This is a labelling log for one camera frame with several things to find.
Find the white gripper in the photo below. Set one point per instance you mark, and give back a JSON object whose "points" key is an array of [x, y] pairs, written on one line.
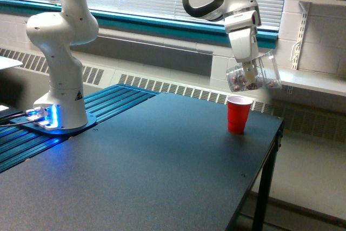
{"points": [[242, 29]]}

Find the clear plastic cup with candies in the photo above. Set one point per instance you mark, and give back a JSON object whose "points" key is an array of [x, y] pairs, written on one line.
{"points": [[267, 74]]}

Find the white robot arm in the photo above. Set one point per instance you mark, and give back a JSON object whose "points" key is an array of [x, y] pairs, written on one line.
{"points": [[63, 107]]}

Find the white lower wall shelf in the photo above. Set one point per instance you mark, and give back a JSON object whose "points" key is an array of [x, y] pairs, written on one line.
{"points": [[313, 81]]}

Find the white board at left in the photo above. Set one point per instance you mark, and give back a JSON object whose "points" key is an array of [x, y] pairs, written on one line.
{"points": [[6, 63]]}

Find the white upper wall shelf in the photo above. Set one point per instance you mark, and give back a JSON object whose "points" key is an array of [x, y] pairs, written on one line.
{"points": [[324, 2]]}

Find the white baseboard radiator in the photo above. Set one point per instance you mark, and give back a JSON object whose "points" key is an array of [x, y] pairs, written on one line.
{"points": [[303, 120]]}

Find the red plastic cup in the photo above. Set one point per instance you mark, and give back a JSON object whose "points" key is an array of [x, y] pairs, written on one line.
{"points": [[238, 111]]}

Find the black table leg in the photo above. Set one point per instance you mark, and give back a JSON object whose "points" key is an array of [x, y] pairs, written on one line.
{"points": [[265, 182]]}

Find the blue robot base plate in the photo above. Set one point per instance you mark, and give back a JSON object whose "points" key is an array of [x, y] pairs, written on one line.
{"points": [[92, 121]]}

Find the white wall shelf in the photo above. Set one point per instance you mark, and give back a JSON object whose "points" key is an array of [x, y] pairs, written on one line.
{"points": [[313, 81], [324, 2]]}

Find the white shelf bracket rail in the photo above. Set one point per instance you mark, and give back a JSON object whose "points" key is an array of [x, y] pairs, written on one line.
{"points": [[297, 47]]}

